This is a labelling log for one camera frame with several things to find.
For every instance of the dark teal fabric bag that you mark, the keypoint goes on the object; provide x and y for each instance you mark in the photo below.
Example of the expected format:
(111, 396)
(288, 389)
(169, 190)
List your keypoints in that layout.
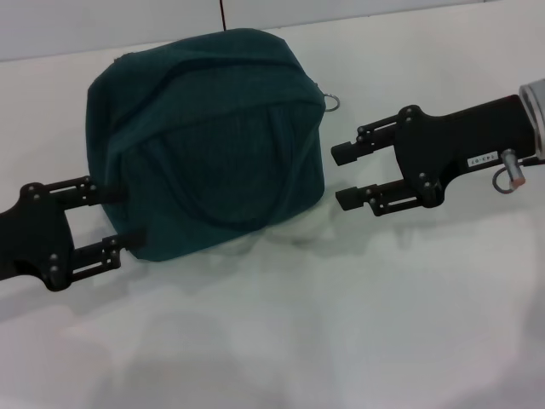
(204, 149)

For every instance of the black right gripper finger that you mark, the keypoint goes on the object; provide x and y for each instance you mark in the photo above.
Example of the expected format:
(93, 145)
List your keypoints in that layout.
(383, 198)
(362, 147)

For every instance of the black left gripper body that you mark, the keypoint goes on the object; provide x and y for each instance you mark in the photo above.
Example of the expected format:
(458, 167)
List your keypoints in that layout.
(34, 238)

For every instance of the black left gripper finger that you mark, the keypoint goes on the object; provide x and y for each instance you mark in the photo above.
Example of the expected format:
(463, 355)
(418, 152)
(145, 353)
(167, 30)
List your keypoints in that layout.
(110, 251)
(85, 194)

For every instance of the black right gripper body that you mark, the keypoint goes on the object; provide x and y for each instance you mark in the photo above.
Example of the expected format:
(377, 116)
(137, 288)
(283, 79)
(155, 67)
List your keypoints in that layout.
(460, 145)

